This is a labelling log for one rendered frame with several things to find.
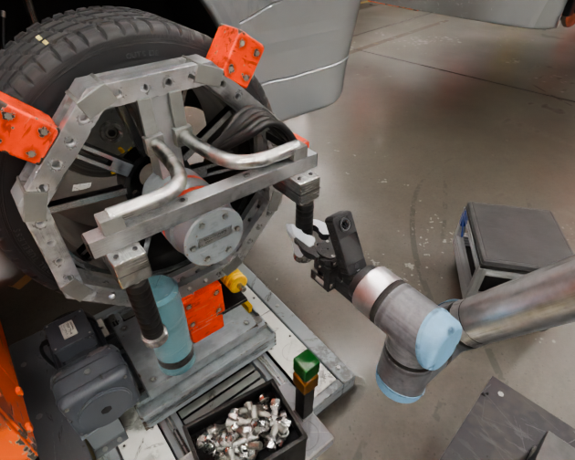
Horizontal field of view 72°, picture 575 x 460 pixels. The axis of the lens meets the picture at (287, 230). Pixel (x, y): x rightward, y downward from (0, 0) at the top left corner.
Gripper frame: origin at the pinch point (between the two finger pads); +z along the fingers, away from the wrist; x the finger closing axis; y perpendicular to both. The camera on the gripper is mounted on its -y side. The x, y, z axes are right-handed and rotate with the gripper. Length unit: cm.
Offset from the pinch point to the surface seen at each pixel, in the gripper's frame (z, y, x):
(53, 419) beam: 39, 70, -63
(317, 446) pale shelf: -25.3, 38.1, -14.5
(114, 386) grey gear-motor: 20, 46, -44
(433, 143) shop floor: 93, 83, 205
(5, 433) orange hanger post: 4, 19, -61
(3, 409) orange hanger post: 5, 15, -59
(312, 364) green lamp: -19.3, 17.1, -11.7
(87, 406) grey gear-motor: 19, 46, -51
